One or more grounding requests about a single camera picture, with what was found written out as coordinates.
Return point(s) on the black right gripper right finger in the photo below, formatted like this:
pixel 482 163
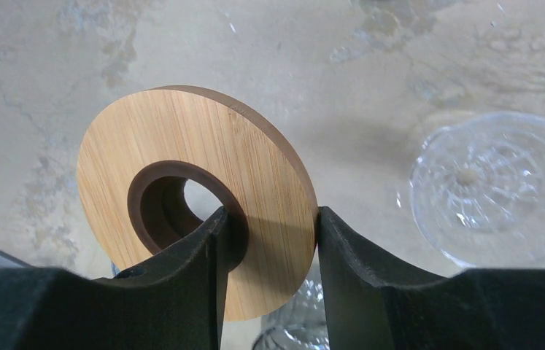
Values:
pixel 375 300

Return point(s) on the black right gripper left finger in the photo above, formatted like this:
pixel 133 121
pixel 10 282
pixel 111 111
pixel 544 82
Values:
pixel 173 300

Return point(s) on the glass carafe with handle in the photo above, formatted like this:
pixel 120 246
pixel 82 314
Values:
pixel 300 323

